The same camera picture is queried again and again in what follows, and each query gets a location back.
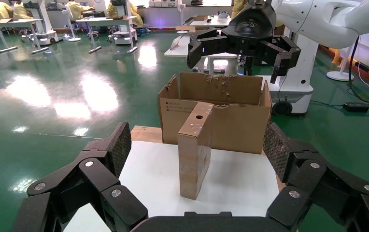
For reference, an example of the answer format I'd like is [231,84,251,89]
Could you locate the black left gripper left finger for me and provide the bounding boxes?
[12,121,149,232]

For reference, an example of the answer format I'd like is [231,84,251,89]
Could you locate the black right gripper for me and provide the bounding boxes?
[187,1,301,85]

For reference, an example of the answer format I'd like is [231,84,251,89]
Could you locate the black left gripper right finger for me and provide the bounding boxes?
[263,121,369,232]

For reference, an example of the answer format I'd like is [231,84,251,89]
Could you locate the small cardboard box with hole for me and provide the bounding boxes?
[177,101,215,201]

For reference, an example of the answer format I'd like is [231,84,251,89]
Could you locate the big open cardboard box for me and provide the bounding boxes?
[157,72,272,155]

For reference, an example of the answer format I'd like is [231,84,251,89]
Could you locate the person in yellow coat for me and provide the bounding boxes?
[107,1,144,29]
[67,0,93,20]
[0,0,14,20]
[13,0,34,20]
[231,0,248,19]

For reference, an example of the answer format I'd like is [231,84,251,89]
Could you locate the white table with clutter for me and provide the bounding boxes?
[184,15,233,28]

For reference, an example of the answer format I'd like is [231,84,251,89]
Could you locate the white robot torso with base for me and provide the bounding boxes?
[258,33,320,116]

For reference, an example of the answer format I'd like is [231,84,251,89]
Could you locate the black power adapter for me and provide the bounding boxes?
[342,101,369,113]

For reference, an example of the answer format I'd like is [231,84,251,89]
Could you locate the long white counter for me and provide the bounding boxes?
[136,0,236,28]

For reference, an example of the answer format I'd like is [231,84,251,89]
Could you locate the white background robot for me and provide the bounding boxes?
[111,0,138,45]
[23,0,60,45]

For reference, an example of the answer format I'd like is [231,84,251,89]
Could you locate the white table grey legs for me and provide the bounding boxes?
[75,16,139,55]
[0,18,50,54]

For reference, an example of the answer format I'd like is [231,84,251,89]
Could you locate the white pedestal fan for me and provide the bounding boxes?
[61,4,82,43]
[175,0,189,35]

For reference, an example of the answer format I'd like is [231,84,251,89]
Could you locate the white pedestal stand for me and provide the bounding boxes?
[326,44,355,82]

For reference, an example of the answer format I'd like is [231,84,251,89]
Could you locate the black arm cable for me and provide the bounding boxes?
[347,35,369,105]

